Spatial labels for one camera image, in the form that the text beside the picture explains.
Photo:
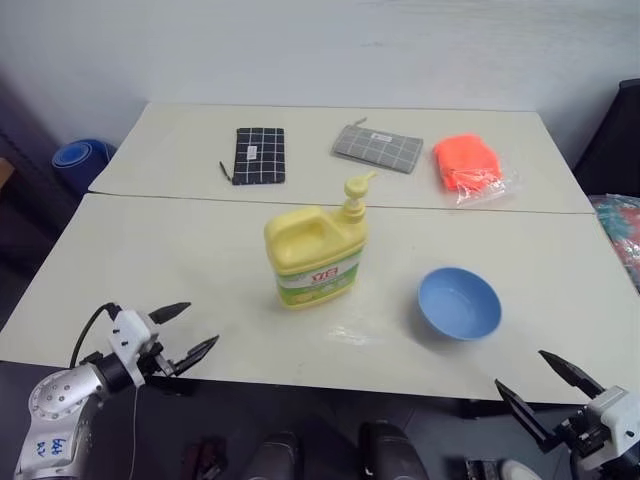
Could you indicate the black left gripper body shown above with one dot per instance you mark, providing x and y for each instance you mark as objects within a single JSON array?
[{"x": 152, "y": 362}]

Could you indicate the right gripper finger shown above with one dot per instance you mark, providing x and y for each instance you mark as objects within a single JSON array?
[
  {"x": 575, "y": 376},
  {"x": 522, "y": 412}
]

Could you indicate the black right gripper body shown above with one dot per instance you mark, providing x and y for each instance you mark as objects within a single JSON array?
[{"x": 582, "y": 442}]

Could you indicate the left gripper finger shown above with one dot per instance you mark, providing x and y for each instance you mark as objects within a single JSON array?
[
  {"x": 167, "y": 313},
  {"x": 196, "y": 353}
]

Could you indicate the blue plastic bowl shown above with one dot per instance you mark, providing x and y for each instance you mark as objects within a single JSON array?
[{"x": 457, "y": 305}]

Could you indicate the yellow detergent pump bottle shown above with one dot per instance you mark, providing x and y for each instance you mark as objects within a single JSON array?
[{"x": 312, "y": 250}]

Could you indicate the white shoe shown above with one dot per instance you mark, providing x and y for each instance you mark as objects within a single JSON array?
[{"x": 520, "y": 471}]

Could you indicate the dark red-black object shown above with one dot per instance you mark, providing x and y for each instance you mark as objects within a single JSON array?
[{"x": 202, "y": 460}]

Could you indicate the dark rounded shape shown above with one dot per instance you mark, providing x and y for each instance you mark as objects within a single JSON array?
[
  {"x": 390, "y": 452},
  {"x": 272, "y": 457}
]

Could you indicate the colourful patterned fabric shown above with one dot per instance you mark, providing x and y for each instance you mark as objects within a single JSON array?
[{"x": 620, "y": 225}]

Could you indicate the black white-grid fabric pouch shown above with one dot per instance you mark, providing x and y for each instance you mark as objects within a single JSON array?
[{"x": 260, "y": 155}]

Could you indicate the orange cloth in plastic bag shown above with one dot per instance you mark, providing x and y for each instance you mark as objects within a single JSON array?
[{"x": 465, "y": 160}]

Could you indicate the grey white-grid fabric pouch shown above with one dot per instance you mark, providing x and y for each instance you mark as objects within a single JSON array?
[{"x": 377, "y": 147}]

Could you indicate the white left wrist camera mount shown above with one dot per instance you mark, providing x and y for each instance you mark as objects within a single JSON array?
[{"x": 129, "y": 332}]

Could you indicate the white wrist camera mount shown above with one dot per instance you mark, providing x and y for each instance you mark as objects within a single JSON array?
[
  {"x": 617, "y": 415},
  {"x": 129, "y": 332}
]

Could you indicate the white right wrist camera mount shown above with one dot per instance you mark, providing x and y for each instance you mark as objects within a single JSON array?
[{"x": 617, "y": 415}]

